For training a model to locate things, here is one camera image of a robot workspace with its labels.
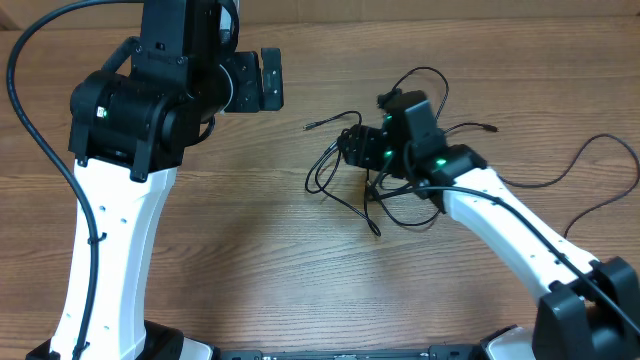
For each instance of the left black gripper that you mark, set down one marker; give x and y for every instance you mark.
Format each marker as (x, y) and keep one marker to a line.
(245, 65)

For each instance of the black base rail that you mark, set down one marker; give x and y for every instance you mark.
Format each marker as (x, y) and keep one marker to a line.
(433, 352)

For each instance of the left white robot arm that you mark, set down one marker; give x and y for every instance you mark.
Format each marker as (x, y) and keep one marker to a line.
(132, 120)

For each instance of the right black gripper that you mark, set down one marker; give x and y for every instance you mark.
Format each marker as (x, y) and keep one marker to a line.
(363, 149)

